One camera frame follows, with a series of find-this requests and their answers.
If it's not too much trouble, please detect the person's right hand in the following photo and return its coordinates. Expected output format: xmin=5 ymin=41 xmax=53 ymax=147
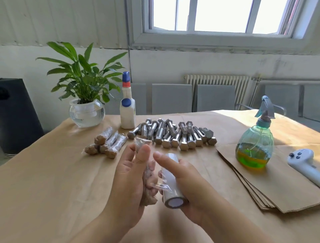
xmin=153 ymin=151 xmax=223 ymax=226

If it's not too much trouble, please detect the person's left hand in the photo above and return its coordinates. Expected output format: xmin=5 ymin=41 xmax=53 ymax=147
xmin=102 ymin=144 xmax=160 ymax=231

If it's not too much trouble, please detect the white cling film roll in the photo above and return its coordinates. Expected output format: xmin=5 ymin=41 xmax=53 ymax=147
xmin=159 ymin=153 xmax=190 ymax=209

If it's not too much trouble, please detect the pile of steel bolts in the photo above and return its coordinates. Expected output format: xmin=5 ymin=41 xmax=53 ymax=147
xmin=127 ymin=118 xmax=218 ymax=152

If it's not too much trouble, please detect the green spray bottle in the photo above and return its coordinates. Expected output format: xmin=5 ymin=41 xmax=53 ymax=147
xmin=235 ymin=95 xmax=276 ymax=170

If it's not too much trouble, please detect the stack of brown paper sheets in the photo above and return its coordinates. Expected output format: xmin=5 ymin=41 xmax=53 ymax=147
xmin=216 ymin=143 xmax=320 ymax=214

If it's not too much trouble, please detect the white glue bottle blue cap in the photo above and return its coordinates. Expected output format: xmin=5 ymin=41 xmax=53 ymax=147
xmin=119 ymin=71 xmax=137 ymax=130

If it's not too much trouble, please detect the large brown paper table cover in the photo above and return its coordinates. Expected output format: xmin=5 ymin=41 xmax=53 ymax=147
xmin=0 ymin=109 xmax=320 ymax=243

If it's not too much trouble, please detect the round glass vase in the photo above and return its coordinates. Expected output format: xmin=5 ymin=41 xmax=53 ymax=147
xmin=69 ymin=98 xmax=106 ymax=128

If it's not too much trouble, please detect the grey chair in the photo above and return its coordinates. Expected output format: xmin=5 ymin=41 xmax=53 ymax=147
xmin=151 ymin=83 xmax=193 ymax=115
xmin=106 ymin=82 xmax=148 ymax=116
xmin=196 ymin=84 xmax=237 ymax=112
xmin=301 ymin=84 xmax=320 ymax=122
xmin=262 ymin=84 xmax=302 ymax=117

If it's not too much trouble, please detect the white radiator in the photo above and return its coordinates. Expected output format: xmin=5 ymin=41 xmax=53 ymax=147
xmin=184 ymin=74 xmax=251 ymax=111

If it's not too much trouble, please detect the white handheld controller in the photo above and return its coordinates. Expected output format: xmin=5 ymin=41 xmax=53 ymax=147
xmin=287 ymin=148 xmax=320 ymax=187

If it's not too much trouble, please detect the green leafy plant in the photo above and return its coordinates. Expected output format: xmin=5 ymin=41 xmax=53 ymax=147
xmin=36 ymin=41 xmax=129 ymax=105

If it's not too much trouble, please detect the black trash bin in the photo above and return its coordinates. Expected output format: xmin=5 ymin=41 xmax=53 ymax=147
xmin=0 ymin=78 xmax=45 ymax=155

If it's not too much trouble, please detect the white framed window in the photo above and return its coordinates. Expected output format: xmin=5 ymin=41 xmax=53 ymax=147
xmin=129 ymin=0 xmax=320 ymax=53

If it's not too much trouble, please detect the white vertical blind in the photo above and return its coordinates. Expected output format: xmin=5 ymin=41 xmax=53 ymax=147
xmin=0 ymin=0 xmax=132 ymax=50

